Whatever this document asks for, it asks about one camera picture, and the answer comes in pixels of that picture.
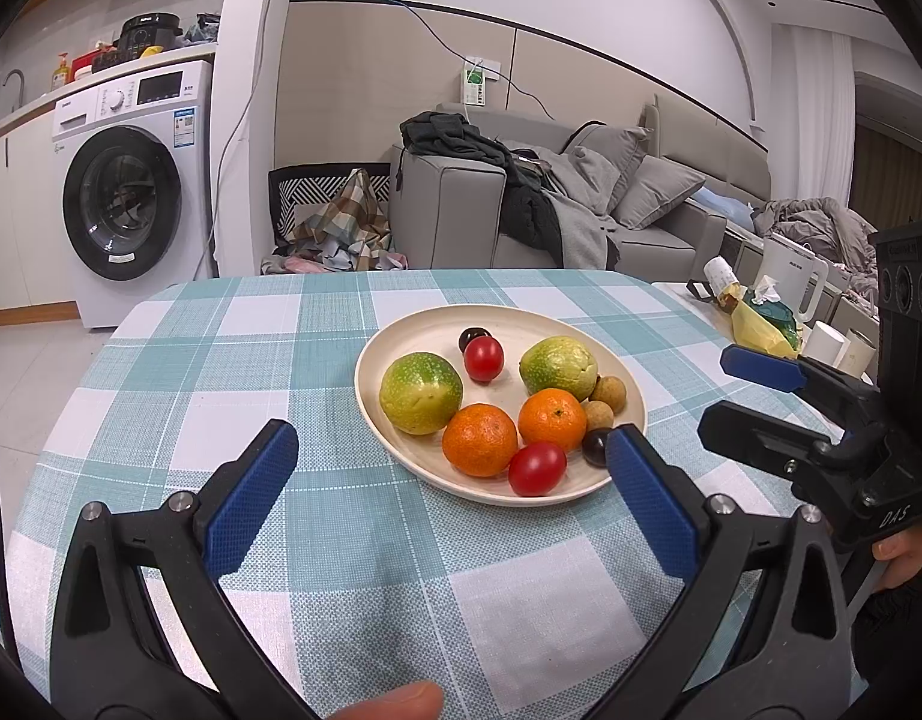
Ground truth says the green passion fruit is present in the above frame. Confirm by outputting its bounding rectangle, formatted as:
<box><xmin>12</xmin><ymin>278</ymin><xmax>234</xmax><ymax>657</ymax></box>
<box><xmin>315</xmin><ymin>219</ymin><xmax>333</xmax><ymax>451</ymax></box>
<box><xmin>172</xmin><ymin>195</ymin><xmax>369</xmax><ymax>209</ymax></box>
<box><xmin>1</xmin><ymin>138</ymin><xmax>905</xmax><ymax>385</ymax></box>
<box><xmin>378</xmin><ymin>352</ymin><xmax>464</xmax><ymax>437</ymax></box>
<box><xmin>519</xmin><ymin>336</ymin><xmax>599</xmax><ymax>404</ymax></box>

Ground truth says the person's right forearm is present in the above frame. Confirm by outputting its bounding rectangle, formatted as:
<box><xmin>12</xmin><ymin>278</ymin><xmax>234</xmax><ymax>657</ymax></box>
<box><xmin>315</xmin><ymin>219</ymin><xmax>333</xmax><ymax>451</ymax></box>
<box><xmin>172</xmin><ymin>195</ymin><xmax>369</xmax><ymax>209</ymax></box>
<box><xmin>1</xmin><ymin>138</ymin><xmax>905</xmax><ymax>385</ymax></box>
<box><xmin>851</xmin><ymin>555</ymin><xmax>922</xmax><ymax>700</ymax></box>

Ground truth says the light blue cushion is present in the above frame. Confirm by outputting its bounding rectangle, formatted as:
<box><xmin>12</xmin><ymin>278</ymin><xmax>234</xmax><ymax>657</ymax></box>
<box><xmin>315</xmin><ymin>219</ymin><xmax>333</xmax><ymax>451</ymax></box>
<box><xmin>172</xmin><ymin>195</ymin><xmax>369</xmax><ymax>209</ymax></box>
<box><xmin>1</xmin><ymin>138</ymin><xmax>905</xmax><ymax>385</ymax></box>
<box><xmin>690</xmin><ymin>186</ymin><xmax>756</xmax><ymax>227</ymax></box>

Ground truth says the dark jacket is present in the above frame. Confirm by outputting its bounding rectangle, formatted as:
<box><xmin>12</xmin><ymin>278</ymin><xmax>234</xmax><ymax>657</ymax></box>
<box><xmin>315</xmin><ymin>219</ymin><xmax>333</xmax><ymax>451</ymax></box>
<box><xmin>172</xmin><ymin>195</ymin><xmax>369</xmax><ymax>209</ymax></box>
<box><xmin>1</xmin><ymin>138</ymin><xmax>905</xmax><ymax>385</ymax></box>
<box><xmin>399</xmin><ymin>111</ymin><xmax>565</xmax><ymax>269</ymax></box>

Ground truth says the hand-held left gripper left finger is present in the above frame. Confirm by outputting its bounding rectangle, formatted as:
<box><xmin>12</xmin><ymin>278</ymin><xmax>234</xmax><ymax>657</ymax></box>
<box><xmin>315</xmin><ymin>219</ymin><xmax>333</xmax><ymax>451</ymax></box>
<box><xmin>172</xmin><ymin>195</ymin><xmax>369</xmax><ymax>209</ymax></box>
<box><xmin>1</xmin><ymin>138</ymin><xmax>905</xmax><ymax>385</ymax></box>
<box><xmin>50</xmin><ymin>418</ymin><xmax>316</xmax><ymax>720</ymax></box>

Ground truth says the white washing machine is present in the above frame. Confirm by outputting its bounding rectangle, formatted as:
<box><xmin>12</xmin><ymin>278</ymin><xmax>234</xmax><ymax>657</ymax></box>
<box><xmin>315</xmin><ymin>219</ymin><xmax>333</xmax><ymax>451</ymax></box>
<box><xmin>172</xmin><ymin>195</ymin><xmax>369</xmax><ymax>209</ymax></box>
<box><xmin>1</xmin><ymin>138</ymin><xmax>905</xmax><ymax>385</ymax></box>
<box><xmin>52</xmin><ymin>60</ymin><xmax>216</xmax><ymax>331</ymax></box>

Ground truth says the pile of clothes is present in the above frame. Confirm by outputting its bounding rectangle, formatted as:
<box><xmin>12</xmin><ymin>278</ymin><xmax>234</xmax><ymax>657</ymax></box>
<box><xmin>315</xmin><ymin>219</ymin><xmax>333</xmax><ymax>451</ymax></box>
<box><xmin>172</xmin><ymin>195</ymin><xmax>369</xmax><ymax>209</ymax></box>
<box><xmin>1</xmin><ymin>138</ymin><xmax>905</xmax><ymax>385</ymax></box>
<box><xmin>260</xmin><ymin>250</ymin><xmax>411</xmax><ymax>276</ymax></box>

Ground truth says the wall socket with charger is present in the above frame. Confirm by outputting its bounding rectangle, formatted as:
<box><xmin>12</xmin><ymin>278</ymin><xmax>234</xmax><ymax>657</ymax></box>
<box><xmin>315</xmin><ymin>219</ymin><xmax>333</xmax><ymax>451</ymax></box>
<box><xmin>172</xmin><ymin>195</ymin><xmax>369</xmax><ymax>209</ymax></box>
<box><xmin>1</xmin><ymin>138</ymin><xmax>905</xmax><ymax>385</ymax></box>
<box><xmin>459</xmin><ymin>56</ymin><xmax>502</xmax><ymax>110</ymax></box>

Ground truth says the teal checked tablecloth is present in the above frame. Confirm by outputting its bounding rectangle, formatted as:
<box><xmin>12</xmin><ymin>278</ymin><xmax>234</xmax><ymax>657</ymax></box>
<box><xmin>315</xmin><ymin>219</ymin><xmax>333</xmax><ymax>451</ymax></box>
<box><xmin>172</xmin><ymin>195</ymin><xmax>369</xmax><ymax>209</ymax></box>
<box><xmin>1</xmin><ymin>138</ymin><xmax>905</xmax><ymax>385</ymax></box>
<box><xmin>3</xmin><ymin>266</ymin><xmax>871</xmax><ymax>720</ymax></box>

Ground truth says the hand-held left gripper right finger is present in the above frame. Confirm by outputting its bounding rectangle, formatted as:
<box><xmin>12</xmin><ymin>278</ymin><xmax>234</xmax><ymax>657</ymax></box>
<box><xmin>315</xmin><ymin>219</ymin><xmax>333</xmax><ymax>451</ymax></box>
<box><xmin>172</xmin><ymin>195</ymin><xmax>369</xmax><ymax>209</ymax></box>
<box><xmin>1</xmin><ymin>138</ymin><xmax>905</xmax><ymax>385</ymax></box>
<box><xmin>588</xmin><ymin>424</ymin><xmax>857</xmax><ymax>720</ymax></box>

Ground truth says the white cup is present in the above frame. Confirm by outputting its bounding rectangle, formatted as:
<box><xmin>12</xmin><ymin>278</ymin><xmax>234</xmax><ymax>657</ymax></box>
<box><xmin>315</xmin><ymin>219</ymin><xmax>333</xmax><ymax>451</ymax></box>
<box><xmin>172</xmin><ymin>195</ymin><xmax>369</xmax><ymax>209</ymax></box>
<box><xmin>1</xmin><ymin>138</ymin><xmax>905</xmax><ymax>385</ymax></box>
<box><xmin>802</xmin><ymin>321</ymin><xmax>852</xmax><ymax>374</ymax></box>
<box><xmin>843</xmin><ymin>328</ymin><xmax>879</xmax><ymax>381</ymax></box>

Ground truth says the orange mandarin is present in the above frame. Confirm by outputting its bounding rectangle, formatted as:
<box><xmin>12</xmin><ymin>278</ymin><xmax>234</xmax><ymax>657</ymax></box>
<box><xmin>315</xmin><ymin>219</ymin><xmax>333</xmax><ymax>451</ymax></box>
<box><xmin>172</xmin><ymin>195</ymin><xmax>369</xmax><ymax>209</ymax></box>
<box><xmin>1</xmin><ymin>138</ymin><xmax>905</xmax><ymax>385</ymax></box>
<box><xmin>518</xmin><ymin>388</ymin><xmax>588</xmax><ymax>451</ymax></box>
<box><xmin>441</xmin><ymin>403</ymin><xmax>519</xmax><ymax>479</ymax></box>

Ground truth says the plaid cloth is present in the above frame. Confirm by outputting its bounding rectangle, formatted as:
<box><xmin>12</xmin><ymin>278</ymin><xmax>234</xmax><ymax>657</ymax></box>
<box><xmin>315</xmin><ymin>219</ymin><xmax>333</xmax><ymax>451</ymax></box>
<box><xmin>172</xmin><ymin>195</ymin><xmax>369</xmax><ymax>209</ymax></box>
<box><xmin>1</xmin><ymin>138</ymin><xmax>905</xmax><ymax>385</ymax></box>
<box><xmin>291</xmin><ymin>169</ymin><xmax>394</xmax><ymax>269</ymax></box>

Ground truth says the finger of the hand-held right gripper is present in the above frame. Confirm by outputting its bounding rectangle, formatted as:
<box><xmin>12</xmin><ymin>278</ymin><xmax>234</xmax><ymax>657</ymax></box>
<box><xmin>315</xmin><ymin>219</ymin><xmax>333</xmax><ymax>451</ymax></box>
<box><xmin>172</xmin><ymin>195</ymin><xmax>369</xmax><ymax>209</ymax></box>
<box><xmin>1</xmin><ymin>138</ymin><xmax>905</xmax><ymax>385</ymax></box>
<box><xmin>697</xmin><ymin>401</ymin><xmax>884</xmax><ymax>482</ymax></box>
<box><xmin>719</xmin><ymin>343</ymin><xmax>884</xmax><ymax>434</ymax></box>

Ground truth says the yellow plastic bag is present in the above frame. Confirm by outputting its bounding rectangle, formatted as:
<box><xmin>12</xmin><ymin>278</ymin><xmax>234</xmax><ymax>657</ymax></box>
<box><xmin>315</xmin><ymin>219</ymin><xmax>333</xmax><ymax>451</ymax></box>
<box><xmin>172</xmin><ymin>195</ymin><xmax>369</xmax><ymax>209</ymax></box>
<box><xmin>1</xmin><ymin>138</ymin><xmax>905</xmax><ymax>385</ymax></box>
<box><xmin>731</xmin><ymin>300</ymin><xmax>805</xmax><ymax>359</ymax></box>

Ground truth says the grey pillow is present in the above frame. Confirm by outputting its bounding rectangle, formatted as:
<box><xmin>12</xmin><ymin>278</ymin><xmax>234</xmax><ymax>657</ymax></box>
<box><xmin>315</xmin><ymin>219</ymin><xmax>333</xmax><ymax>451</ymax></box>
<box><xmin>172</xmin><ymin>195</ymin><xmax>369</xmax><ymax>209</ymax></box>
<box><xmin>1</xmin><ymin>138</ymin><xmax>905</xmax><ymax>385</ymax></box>
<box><xmin>562</xmin><ymin>122</ymin><xmax>653</xmax><ymax>215</ymax></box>
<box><xmin>611</xmin><ymin>156</ymin><xmax>707</xmax><ymax>232</ymax></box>

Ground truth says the teal tissue packet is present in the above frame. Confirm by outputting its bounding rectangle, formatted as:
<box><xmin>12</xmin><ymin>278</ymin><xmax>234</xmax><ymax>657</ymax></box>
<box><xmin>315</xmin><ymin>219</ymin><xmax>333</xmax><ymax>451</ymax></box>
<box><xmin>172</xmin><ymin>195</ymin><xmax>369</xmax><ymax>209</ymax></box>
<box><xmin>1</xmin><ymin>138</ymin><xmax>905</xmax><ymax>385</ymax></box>
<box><xmin>746</xmin><ymin>275</ymin><xmax>801</xmax><ymax>332</ymax></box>

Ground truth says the person's right hand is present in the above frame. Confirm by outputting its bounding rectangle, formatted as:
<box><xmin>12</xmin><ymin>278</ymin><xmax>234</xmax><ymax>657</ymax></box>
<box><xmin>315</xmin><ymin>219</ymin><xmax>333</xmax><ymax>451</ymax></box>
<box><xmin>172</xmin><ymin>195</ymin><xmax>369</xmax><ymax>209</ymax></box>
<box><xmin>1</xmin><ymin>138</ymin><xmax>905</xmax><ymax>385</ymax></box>
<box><xmin>871</xmin><ymin>520</ymin><xmax>922</xmax><ymax>590</ymax></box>

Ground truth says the thin wall cable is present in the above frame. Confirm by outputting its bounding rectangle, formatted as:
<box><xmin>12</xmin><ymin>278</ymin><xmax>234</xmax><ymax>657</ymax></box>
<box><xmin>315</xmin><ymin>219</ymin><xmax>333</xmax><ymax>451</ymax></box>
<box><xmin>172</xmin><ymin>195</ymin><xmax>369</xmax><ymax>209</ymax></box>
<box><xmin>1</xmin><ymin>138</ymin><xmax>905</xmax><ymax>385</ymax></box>
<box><xmin>302</xmin><ymin>0</ymin><xmax>565</xmax><ymax>122</ymax></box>

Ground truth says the grey hoodie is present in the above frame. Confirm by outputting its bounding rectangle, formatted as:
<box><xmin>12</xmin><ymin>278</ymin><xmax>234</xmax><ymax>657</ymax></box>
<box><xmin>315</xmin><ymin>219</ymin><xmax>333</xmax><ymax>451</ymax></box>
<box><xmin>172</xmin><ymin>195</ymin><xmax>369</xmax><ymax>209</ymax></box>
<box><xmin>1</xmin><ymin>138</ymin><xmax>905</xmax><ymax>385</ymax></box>
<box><xmin>506</xmin><ymin>145</ymin><xmax>621</xmax><ymax>272</ymax></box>

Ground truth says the grey blanket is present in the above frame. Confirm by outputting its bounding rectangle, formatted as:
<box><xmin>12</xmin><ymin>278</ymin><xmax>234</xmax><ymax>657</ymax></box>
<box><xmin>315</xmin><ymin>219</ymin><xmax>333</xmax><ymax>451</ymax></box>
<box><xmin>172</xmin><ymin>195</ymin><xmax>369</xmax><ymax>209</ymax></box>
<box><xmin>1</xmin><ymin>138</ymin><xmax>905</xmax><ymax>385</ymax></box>
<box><xmin>752</xmin><ymin>197</ymin><xmax>880</xmax><ymax>287</ymax></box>

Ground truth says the white electric kettle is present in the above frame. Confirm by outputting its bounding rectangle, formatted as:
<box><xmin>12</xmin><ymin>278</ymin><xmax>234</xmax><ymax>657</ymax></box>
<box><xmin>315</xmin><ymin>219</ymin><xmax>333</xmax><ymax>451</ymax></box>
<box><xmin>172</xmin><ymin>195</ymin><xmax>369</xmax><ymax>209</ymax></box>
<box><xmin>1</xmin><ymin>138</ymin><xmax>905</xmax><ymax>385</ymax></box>
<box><xmin>757</xmin><ymin>232</ymin><xmax>846</xmax><ymax>325</ymax></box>

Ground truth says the cream round plate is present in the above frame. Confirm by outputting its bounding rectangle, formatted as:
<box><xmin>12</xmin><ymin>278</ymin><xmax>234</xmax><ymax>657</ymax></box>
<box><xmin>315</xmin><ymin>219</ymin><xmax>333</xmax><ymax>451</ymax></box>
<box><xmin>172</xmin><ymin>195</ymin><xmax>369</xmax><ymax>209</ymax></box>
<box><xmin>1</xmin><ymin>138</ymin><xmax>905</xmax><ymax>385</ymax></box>
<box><xmin>354</xmin><ymin>305</ymin><xmax>648</xmax><ymax>506</ymax></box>

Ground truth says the grey sofa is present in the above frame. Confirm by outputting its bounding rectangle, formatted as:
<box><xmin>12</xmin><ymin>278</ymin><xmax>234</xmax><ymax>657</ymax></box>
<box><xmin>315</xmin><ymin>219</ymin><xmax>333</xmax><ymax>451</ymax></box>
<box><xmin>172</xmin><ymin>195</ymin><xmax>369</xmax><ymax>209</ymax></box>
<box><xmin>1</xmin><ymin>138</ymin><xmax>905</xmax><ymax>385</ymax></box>
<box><xmin>390</xmin><ymin>94</ymin><xmax>773</xmax><ymax>272</ymax></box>

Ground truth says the white kitchen cabinet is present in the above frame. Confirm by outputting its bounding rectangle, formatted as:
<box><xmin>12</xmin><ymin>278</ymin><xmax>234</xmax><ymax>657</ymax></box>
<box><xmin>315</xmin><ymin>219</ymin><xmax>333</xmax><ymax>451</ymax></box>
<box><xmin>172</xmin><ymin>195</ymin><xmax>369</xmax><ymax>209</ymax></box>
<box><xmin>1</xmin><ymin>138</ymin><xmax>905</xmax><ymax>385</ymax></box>
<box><xmin>0</xmin><ymin>100</ymin><xmax>85</xmax><ymax>317</ymax></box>

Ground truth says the black pressure cooker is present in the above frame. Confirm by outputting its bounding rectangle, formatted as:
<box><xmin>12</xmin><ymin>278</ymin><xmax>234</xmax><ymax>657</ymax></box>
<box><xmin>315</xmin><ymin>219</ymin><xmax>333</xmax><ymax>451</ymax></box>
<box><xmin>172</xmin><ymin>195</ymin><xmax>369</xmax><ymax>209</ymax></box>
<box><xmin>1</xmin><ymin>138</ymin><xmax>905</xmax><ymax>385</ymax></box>
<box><xmin>118</xmin><ymin>13</ymin><xmax>183</xmax><ymax>59</ymax></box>

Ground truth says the person's left hand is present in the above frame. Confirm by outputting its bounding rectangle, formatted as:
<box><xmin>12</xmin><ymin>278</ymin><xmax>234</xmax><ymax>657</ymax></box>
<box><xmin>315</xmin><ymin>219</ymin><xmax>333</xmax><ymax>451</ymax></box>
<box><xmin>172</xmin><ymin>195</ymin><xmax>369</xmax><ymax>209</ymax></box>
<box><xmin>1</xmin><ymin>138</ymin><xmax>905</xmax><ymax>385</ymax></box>
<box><xmin>332</xmin><ymin>681</ymin><xmax>446</xmax><ymax>720</ymax></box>

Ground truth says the white curtain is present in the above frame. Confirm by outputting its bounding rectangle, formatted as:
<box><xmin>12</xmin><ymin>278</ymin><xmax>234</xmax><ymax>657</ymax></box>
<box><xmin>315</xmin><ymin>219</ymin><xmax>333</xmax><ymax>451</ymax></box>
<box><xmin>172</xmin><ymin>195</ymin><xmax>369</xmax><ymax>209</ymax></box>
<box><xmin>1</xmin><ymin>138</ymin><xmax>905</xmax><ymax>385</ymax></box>
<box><xmin>771</xmin><ymin>21</ymin><xmax>861</xmax><ymax>205</ymax></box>

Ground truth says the red cherry tomato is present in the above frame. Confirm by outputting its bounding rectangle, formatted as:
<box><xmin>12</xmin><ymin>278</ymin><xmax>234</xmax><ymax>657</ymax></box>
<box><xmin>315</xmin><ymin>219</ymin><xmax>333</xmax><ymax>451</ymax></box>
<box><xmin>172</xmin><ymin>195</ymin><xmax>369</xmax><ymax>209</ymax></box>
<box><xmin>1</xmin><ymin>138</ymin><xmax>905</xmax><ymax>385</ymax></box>
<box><xmin>507</xmin><ymin>442</ymin><xmax>568</xmax><ymax>497</ymax></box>
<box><xmin>463</xmin><ymin>336</ymin><xmax>505</xmax><ymax>383</ymax></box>

